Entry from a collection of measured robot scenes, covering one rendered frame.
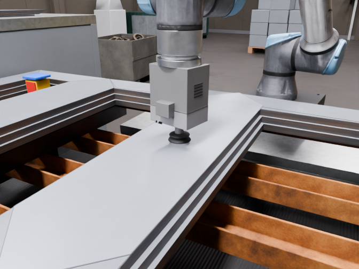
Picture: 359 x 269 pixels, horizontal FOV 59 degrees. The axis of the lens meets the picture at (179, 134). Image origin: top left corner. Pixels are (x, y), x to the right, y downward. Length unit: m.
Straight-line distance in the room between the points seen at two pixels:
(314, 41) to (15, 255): 0.96
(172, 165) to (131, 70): 3.94
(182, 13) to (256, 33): 7.28
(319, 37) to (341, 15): 10.91
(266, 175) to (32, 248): 0.59
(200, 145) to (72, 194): 0.24
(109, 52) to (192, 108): 4.04
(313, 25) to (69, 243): 0.89
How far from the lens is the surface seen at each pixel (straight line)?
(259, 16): 7.75
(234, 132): 0.63
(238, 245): 0.60
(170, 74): 0.53
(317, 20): 1.04
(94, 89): 0.97
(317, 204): 0.75
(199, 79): 0.53
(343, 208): 0.75
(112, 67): 4.56
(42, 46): 1.39
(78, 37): 1.52
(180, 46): 0.51
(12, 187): 1.16
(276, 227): 0.65
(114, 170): 0.50
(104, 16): 9.44
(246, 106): 0.80
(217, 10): 0.58
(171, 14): 0.51
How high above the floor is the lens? 1.10
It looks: 23 degrees down
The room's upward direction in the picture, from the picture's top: straight up
